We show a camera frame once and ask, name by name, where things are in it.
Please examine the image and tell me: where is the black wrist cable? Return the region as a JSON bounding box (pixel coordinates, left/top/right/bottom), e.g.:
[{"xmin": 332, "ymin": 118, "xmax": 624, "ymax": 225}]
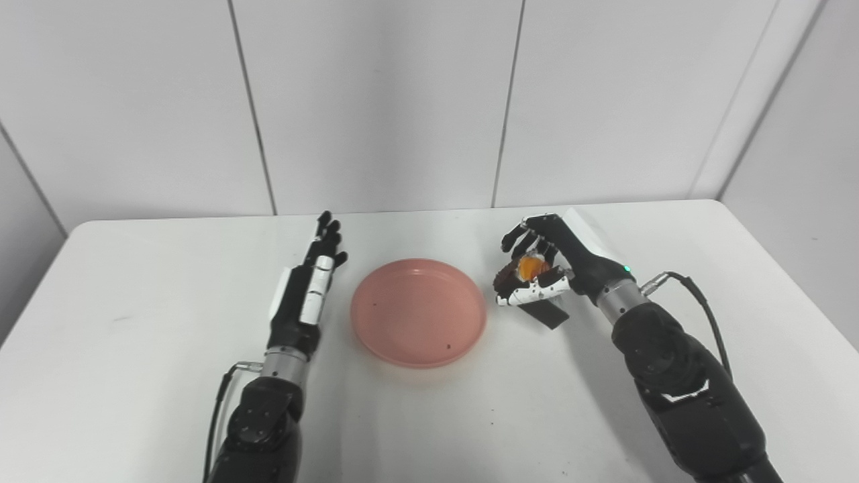
[
  {"xmin": 202, "ymin": 361, "xmax": 264, "ymax": 483},
  {"xmin": 639, "ymin": 271, "xmax": 734, "ymax": 380}
]

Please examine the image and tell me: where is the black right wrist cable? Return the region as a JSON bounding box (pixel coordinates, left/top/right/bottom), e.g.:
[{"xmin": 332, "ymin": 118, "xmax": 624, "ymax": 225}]
[{"xmin": 639, "ymin": 271, "xmax": 734, "ymax": 380}]

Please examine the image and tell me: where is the chocolate cake slice with fruit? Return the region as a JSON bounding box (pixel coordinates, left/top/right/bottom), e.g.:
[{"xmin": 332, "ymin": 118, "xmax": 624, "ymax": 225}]
[{"xmin": 493, "ymin": 250, "xmax": 571, "ymax": 330}]

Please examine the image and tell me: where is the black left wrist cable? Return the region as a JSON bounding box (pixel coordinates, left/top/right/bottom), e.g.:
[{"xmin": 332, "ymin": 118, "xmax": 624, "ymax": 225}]
[{"xmin": 202, "ymin": 361, "xmax": 264, "ymax": 483}]

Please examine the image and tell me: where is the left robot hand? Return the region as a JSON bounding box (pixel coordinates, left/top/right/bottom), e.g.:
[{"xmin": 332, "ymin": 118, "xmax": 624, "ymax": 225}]
[{"xmin": 268, "ymin": 211, "xmax": 348, "ymax": 361}]

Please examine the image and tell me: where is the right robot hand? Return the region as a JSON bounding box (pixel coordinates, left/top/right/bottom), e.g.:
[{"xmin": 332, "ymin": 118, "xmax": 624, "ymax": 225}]
[{"xmin": 496, "ymin": 207, "xmax": 634, "ymax": 307}]

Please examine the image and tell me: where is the pink plate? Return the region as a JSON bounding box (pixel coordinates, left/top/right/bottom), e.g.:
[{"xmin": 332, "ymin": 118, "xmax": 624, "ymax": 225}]
[{"xmin": 350, "ymin": 258, "xmax": 488, "ymax": 369}]

